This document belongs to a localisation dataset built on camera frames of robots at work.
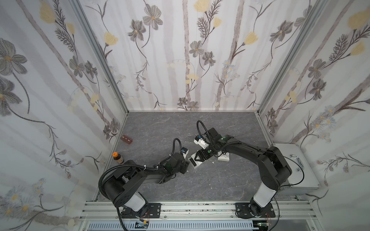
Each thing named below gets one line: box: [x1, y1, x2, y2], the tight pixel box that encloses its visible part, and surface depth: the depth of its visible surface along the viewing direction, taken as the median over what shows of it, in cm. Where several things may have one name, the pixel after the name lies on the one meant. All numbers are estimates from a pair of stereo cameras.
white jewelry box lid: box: [217, 150, 230, 162], surface depth 92 cm
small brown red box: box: [120, 134, 133, 144], surface depth 103 cm
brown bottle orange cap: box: [112, 152, 124, 165], surface depth 88 cm
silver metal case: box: [273, 143, 322, 196], surface depth 75 cm
